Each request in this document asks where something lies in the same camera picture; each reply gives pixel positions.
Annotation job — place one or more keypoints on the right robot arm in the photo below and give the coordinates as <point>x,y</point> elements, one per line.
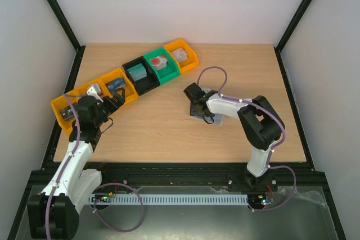
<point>262,126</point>

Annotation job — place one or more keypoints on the red circle card stack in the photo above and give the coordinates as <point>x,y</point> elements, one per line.
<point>159,62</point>

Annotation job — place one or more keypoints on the black bin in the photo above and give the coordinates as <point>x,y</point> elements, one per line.
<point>146,84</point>

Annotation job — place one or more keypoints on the white patterned card stack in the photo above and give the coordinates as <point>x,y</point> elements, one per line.
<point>180,55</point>

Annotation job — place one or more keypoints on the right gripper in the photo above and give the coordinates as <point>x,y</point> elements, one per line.
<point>197,109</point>

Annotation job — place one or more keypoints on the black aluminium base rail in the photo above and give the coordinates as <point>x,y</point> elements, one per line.
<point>232,176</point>

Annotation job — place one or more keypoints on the yellow bin far left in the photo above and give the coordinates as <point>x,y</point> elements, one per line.
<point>70,98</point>

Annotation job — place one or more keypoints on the left black frame post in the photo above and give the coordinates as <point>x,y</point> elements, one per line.
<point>61,18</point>

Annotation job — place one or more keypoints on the blue card stack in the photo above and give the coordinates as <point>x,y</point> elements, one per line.
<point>115,84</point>

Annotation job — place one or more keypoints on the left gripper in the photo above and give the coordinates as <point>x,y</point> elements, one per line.
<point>120,100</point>

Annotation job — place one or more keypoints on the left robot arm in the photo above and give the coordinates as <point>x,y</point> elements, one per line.
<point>54,212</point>

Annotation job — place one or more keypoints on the right black frame post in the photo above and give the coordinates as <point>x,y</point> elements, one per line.
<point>298,15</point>

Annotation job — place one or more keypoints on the green bin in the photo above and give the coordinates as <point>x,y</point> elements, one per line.
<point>167,69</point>

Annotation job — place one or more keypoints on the beige card holder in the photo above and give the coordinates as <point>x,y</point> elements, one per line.
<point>216,116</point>

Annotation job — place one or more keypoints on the black VIP card stack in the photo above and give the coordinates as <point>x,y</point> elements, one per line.
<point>67,113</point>

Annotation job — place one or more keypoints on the white slotted cable duct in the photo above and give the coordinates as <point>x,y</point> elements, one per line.
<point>172,199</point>

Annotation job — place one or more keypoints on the black frame post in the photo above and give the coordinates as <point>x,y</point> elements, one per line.
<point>298,15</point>
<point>61,18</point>

